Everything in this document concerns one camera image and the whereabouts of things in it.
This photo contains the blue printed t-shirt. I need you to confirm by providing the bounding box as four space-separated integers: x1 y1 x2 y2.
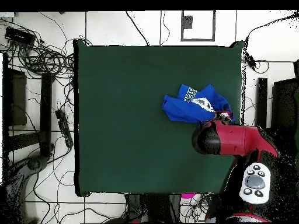
161 83 235 124

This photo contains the black power adapter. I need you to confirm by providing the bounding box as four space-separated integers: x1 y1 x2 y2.
245 52 257 71

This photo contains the pink object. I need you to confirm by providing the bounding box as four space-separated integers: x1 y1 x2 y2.
180 192 202 200

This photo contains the dark green table cloth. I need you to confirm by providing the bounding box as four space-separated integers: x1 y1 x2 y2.
72 38 245 196

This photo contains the black power strip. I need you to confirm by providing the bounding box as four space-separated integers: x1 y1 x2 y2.
55 108 75 148

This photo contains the black chair base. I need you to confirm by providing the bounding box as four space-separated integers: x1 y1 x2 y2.
4 155 48 211

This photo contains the black electronics box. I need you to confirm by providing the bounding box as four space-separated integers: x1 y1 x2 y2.
4 26 36 46

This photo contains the black wooden furniture frame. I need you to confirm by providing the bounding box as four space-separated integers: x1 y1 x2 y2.
255 59 299 162
2 52 55 162

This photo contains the grey square frame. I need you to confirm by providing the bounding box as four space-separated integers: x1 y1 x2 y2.
180 10 216 42

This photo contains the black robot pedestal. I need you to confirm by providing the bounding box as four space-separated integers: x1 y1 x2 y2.
124 193 182 223

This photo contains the black cable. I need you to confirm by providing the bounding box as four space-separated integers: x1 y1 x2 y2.
125 10 150 47

